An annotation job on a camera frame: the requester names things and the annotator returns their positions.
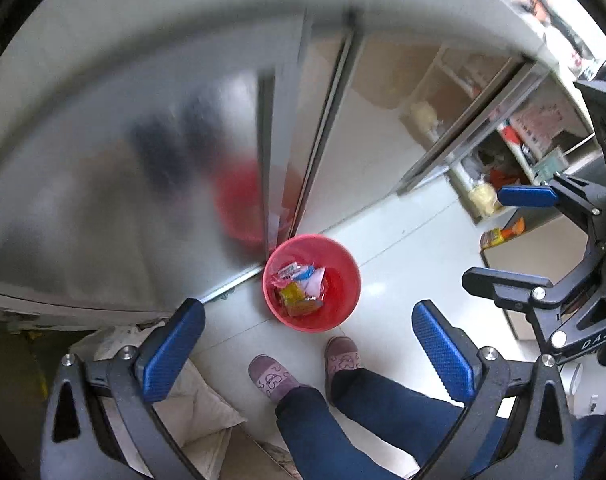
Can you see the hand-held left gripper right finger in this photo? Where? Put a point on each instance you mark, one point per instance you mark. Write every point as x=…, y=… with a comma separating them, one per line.
x=443, y=355

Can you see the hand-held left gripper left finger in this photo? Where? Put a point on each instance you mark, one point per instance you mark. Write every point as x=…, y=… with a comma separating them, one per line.
x=175, y=345

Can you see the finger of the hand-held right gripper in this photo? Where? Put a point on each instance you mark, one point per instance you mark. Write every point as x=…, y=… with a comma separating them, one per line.
x=528, y=196
x=503, y=285

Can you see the yellow foil packet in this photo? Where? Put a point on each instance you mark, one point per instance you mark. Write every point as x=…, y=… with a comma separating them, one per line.
x=292, y=294

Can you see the red plastic bucket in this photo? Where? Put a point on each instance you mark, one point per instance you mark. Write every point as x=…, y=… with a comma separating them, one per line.
x=340, y=275

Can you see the red sauce packet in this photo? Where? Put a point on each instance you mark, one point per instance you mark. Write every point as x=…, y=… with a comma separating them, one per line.
x=310, y=306

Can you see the pale yellow bag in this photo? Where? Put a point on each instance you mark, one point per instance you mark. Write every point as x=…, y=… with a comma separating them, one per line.
x=485, y=197

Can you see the orange snack packet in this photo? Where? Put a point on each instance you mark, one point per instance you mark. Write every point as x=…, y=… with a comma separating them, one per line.
x=503, y=235

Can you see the white woven sack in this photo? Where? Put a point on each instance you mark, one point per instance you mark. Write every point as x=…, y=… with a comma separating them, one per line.
x=203, y=400

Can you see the person's right leg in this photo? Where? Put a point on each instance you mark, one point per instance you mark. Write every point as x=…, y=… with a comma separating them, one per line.
x=398, y=405

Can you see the person's leg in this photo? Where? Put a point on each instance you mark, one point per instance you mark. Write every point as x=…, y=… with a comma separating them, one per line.
x=398, y=405
x=313, y=435

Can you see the pink printed box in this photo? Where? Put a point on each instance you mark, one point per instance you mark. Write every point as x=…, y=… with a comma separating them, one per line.
x=543, y=125

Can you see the person's right purple shoe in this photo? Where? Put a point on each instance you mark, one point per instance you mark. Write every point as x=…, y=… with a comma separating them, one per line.
x=343, y=360

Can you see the person's purple shoe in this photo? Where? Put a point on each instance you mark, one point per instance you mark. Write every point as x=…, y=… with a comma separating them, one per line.
x=273, y=377
x=343, y=360

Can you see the person's left purple shoe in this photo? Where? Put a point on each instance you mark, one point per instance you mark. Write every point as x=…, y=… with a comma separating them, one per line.
x=273, y=377

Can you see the cream bag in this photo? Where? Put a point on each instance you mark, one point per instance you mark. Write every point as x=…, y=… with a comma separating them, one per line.
x=425, y=117

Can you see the person's left leg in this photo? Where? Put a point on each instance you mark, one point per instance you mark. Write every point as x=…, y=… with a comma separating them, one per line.
x=313, y=435

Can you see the steel cabinet door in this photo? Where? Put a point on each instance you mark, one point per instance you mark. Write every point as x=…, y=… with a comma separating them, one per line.
x=108, y=160
x=373, y=125

